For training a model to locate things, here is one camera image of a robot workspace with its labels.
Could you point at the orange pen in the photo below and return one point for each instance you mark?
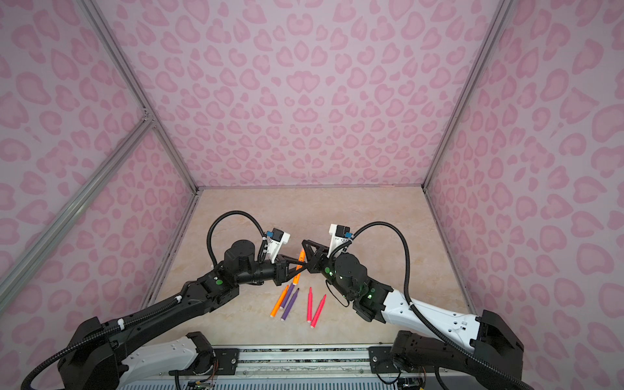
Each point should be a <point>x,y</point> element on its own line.
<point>301,259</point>
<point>279,302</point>

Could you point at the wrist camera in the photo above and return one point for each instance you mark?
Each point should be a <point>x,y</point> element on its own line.
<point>341,238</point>
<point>273,242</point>

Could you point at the pink pen left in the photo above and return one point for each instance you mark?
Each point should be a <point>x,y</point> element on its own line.
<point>310,304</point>

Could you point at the pink pen right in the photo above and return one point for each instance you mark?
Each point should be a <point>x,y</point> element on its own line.
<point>318,312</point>

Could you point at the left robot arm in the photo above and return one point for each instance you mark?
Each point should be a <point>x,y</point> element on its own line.
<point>99,350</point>

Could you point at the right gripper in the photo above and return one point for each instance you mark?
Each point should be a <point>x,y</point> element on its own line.
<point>323,262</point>

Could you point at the purple pen lower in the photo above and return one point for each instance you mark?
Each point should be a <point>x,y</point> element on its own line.
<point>290,305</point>

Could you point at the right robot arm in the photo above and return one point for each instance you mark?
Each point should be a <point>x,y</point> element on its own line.
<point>483,346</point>

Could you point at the diagonal aluminium frame bar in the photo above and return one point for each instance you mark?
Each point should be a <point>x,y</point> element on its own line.
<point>31,260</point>

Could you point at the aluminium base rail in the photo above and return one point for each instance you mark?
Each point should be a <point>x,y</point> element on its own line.
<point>355,366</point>

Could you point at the pink pen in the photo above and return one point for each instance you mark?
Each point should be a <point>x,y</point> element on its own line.
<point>318,312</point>
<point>310,304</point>

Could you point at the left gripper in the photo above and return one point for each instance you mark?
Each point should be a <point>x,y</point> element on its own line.
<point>282,270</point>

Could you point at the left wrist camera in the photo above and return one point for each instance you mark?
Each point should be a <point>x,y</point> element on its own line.
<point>273,242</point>

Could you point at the purple pen upper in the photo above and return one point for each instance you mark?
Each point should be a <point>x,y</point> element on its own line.
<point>287,296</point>

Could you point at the purple pen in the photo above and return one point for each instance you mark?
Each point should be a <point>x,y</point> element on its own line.
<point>287,296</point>
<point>290,305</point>

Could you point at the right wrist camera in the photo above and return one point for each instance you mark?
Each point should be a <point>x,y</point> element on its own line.
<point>341,238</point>

